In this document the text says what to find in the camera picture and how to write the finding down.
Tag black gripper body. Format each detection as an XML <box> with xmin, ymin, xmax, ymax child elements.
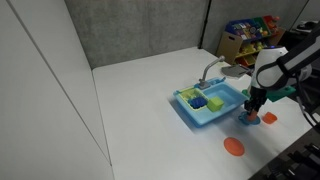
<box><xmin>244</xmin><ymin>87</ymin><xmax>267</xmax><ymax>115</ymax></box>

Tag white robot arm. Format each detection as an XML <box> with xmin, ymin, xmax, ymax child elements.
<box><xmin>245</xmin><ymin>25</ymin><xmax>320</xmax><ymax>114</ymax></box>

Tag blue saucer plate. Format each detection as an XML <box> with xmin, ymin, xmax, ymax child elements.
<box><xmin>238</xmin><ymin>111</ymin><xmax>261</xmax><ymax>125</ymax></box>

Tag grey metal mounting plate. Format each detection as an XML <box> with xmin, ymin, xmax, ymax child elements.
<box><xmin>221</xmin><ymin>64</ymin><xmax>250</xmax><ymax>78</ymax></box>

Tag blue toy sink basin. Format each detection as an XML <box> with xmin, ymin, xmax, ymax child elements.
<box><xmin>173</xmin><ymin>78</ymin><xmax>247</xmax><ymax>127</ymax></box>

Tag orange flat plate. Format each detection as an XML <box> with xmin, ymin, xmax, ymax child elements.
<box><xmin>223</xmin><ymin>137</ymin><xmax>245</xmax><ymax>156</ymax></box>

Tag green cube in rack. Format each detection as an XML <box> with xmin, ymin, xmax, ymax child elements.
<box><xmin>207</xmin><ymin>96</ymin><xmax>224</xmax><ymax>112</ymax></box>

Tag grey toy faucet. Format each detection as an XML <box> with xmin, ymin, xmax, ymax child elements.
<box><xmin>199</xmin><ymin>56</ymin><xmax>225</xmax><ymax>90</ymax></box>

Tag toy storage shelf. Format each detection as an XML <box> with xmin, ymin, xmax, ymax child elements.
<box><xmin>216</xmin><ymin>15</ymin><xmax>285</xmax><ymax>67</ymax></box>

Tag blue item in rack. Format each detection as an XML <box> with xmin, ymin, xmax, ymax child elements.
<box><xmin>188</xmin><ymin>97</ymin><xmax>207</xmax><ymax>109</ymax></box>

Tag yellow-green dish rack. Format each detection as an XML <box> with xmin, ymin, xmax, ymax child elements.
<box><xmin>179</xmin><ymin>88</ymin><xmax>208</xmax><ymax>111</ymax></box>

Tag black clamp equipment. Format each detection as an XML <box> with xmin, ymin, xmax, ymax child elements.
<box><xmin>249</xmin><ymin>128</ymin><xmax>320</xmax><ymax>180</ymax></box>

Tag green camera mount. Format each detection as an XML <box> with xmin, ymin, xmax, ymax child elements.
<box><xmin>242</xmin><ymin>86</ymin><xmax>296</xmax><ymax>102</ymax></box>

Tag orange cup with handle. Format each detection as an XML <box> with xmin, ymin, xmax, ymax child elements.
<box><xmin>262</xmin><ymin>112</ymin><xmax>277</xmax><ymax>124</ymax></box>

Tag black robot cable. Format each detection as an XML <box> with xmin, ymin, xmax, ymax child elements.
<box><xmin>294</xmin><ymin>76</ymin><xmax>320</xmax><ymax>129</ymax></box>

